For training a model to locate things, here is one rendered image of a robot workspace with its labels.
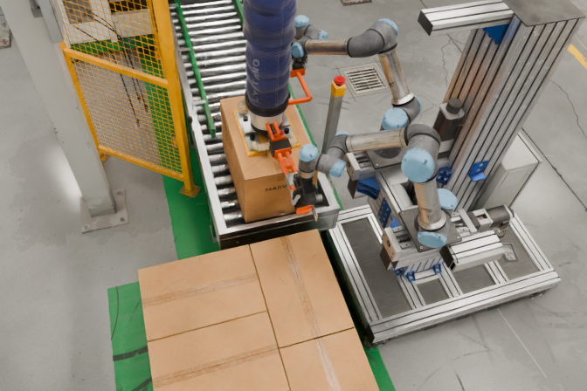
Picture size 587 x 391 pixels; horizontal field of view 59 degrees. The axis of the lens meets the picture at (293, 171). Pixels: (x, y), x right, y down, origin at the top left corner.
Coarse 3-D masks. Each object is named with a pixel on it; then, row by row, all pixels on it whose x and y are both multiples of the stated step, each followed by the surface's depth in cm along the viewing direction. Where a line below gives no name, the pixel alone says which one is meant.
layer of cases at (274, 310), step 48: (288, 240) 289; (144, 288) 266; (192, 288) 267; (240, 288) 269; (288, 288) 271; (336, 288) 272; (192, 336) 252; (240, 336) 253; (288, 336) 255; (336, 336) 256; (192, 384) 238; (240, 384) 239; (288, 384) 243; (336, 384) 242
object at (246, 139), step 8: (232, 112) 289; (248, 112) 289; (240, 120) 284; (248, 120) 284; (240, 128) 281; (248, 136) 277; (256, 136) 278; (248, 144) 274; (248, 152) 271; (256, 152) 272; (264, 152) 272
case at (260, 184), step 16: (240, 96) 299; (224, 112) 291; (288, 112) 294; (224, 128) 300; (224, 144) 315; (240, 144) 277; (304, 144) 279; (240, 160) 270; (256, 160) 271; (272, 160) 271; (240, 176) 274; (256, 176) 264; (272, 176) 266; (240, 192) 287; (256, 192) 273; (272, 192) 277; (288, 192) 282; (256, 208) 284; (272, 208) 289; (288, 208) 294
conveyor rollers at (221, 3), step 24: (216, 0) 425; (240, 0) 429; (192, 24) 403; (216, 24) 407; (240, 24) 407; (216, 48) 391; (240, 48) 389; (192, 72) 369; (216, 72) 374; (240, 72) 372; (216, 96) 356; (216, 144) 328; (216, 168) 316; (240, 216) 297
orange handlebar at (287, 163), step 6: (300, 78) 292; (300, 84) 291; (306, 90) 286; (294, 102) 280; (300, 102) 281; (276, 126) 268; (270, 132) 265; (276, 132) 266; (288, 156) 255; (282, 162) 252; (288, 162) 252; (282, 168) 251; (288, 168) 253; (294, 168) 251; (300, 210) 236; (306, 210) 236
